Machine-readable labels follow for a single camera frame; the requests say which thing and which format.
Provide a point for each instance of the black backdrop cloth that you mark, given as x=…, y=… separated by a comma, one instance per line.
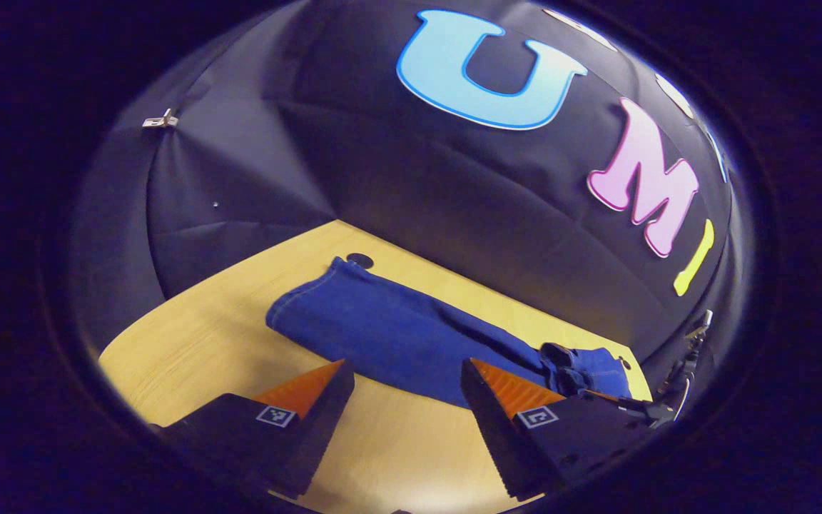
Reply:
x=382, y=178

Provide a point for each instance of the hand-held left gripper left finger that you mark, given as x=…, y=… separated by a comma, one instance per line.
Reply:
x=318, y=442

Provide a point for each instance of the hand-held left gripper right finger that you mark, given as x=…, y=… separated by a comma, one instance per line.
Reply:
x=496, y=442

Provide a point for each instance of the small metal clip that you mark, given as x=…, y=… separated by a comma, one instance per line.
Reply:
x=161, y=121

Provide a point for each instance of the blue jeans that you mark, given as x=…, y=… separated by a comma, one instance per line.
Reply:
x=397, y=328

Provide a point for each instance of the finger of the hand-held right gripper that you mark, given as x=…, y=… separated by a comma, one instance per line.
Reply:
x=639, y=410

